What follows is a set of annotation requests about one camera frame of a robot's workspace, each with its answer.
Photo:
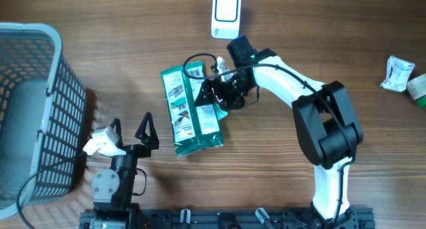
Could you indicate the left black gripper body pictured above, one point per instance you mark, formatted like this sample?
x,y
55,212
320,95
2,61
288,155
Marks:
x,y
141,152

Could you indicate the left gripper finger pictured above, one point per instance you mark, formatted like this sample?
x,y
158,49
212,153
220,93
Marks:
x,y
146,132
116,125

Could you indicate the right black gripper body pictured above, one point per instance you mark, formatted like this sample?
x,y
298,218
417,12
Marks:
x,y
231,90

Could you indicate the teal wet wipes pack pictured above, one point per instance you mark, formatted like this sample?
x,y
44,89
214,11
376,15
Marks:
x,y
220,114

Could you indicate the green 3M cloth package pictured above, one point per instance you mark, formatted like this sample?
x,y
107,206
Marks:
x,y
194,128

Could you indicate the white tissue pack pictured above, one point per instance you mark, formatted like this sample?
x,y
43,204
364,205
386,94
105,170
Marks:
x,y
397,75

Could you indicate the green lid jar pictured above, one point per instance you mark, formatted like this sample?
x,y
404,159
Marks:
x,y
417,90

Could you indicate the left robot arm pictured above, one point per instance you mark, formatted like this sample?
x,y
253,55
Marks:
x,y
113,187

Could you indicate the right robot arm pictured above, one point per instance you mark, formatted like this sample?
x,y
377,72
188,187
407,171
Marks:
x,y
326,124

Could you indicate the white barcode scanner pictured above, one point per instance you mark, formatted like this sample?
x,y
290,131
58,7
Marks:
x,y
225,20

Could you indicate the grey mesh plastic basket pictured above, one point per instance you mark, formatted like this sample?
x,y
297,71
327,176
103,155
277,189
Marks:
x,y
43,105

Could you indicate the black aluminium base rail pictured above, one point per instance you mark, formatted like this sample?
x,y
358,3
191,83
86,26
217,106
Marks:
x,y
260,218

